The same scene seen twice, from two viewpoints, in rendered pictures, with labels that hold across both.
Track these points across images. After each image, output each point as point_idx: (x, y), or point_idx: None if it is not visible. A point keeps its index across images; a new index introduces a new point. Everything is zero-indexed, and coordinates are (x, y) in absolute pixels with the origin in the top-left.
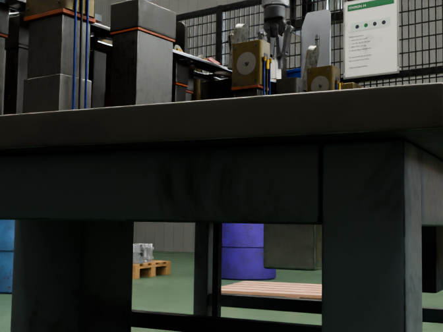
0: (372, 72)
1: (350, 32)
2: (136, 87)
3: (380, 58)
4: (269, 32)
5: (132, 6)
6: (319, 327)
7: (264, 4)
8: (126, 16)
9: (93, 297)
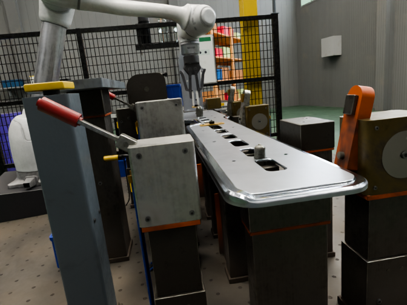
0: None
1: None
2: (332, 199)
3: (205, 74)
4: (191, 72)
5: (328, 129)
6: None
7: (187, 53)
8: (321, 138)
9: None
